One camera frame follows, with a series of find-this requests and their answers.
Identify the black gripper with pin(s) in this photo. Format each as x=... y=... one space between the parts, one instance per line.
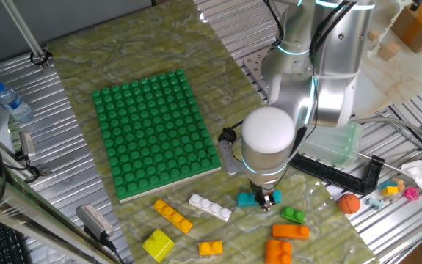
x=262 y=188

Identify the teal four-stud brick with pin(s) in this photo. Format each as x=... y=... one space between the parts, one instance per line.
x=245 y=199

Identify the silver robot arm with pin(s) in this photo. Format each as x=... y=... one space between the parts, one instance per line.
x=269 y=128

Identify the green two-stud brick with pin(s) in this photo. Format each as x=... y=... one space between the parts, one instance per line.
x=293 y=215

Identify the orange long brick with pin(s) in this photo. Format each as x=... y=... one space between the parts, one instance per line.
x=289 y=232

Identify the white four-stud brick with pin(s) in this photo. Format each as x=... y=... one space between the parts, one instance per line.
x=210 y=208

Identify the orange square brick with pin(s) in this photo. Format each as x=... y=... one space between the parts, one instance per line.
x=277 y=253

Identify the amber two-stud brick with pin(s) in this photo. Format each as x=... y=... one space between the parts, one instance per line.
x=210 y=248

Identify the black C-clamp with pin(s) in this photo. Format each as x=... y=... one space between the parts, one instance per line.
x=342 y=179

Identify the small basketball toy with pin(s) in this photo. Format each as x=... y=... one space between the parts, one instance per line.
x=349 y=204

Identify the amber four-stud brick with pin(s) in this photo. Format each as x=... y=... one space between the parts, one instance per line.
x=172 y=216

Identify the translucent plastic box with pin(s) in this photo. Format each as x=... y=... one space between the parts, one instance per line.
x=337 y=146

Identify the light blue small toy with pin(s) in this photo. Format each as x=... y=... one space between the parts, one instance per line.
x=375 y=203

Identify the lime yellow square brick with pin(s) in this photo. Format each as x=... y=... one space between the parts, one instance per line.
x=158 y=246

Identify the teal small block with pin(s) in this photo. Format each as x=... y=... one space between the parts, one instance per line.
x=386 y=183

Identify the yellow small block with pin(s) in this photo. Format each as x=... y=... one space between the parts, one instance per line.
x=389 y=190

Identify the green studded baseplate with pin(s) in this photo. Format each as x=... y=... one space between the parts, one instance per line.
x=148 y=135

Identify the tan small block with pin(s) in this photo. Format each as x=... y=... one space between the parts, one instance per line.
x=399 y=182

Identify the pink small toy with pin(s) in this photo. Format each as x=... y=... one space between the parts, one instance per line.
x=411 y=193

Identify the white marble pattern sheet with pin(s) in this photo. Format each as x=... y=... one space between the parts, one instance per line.
x=398 y=80

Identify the large wooden cube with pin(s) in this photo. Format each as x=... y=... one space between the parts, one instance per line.
x=389 y=51

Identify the green marble pattern mat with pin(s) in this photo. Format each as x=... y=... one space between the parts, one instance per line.
x=141 y=44

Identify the small wooden cube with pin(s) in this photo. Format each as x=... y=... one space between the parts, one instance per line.
x=374 y=35

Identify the brown cardboard box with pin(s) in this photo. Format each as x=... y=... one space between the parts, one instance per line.
x=418 y=25

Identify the clear water bottle blue cap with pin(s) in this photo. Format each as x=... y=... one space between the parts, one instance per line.
x=12 y=102

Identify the metal tripod pole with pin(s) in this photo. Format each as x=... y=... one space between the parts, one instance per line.
x=23 y=31

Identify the gray wrist camera bracket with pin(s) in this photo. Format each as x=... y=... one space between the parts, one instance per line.
x=229 y=161

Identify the aluminium arm base plate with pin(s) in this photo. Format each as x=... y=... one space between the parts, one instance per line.
x=256 y=69

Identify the gray camera with label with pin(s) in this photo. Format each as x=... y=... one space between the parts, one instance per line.
x=94 y=220

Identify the metal frame bar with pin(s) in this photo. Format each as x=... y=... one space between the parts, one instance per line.
x=31 y=212

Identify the small gray camera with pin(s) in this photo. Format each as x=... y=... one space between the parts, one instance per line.
x=27 y=144

